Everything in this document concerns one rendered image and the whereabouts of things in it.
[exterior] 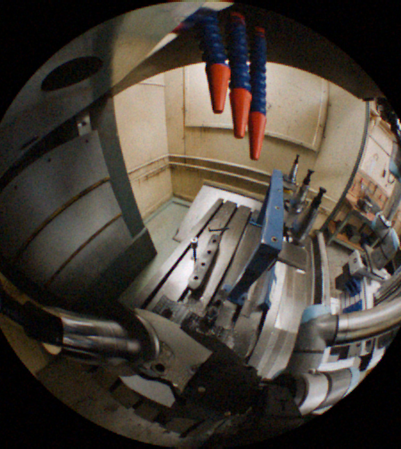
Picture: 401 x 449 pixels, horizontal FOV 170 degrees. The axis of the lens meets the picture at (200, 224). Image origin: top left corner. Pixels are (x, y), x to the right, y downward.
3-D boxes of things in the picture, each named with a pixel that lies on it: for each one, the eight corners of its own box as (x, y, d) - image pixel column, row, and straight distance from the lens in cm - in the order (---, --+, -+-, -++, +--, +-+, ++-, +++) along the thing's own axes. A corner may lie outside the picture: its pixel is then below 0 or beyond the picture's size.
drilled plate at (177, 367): (229, 331, 46) (233, 330, 41) (182, 403, 52) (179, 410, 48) (167, 297, 47) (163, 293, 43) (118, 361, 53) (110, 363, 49)
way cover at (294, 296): (299, 274, 110) (313, 263, 99) (257, 404, 97) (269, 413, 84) (265, 260, 100) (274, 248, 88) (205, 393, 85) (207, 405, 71)
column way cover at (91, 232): (136, 239, 70) (97, 129, 50) (72, 308, 74) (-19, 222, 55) (131, 235, 74) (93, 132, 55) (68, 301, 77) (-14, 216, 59)
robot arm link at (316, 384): (307, 420, 24) (338, 367, 22) (279, 427, 21) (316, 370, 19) (280, 408, 29) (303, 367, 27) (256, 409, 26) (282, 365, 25)
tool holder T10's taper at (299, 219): (287, 222, 31) (300, 196, 28) (304, 226, 33) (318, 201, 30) (291, 237, 28) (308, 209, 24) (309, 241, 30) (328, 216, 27)
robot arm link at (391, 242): (388, 260, 107) (401, 244, 105) (379, 243, 107) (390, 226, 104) (389, 256, 119) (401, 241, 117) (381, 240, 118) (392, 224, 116)
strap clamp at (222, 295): (224, 300, 51) (233, 287, 37) (206, 333, 49) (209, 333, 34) (215, 297, 51) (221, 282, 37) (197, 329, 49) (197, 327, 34)
